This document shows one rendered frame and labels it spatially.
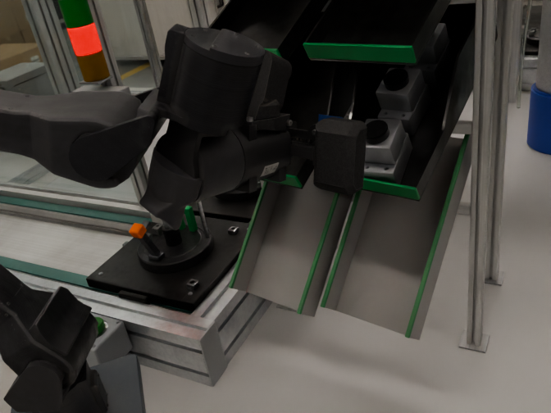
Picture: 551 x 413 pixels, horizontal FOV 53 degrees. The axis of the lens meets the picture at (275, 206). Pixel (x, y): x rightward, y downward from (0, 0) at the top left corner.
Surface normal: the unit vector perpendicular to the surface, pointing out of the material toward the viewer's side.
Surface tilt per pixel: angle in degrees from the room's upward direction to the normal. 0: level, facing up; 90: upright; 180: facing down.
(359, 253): 45
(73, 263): 0
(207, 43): 26
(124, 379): 0
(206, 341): 90
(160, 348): 90
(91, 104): 8
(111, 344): 90
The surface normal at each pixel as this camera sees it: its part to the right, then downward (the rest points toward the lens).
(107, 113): 0.31, -0.80
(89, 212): -0.15, -0.86
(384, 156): -0.38, 0.81
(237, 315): 0.88, 0.11
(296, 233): -0.53, -0.27
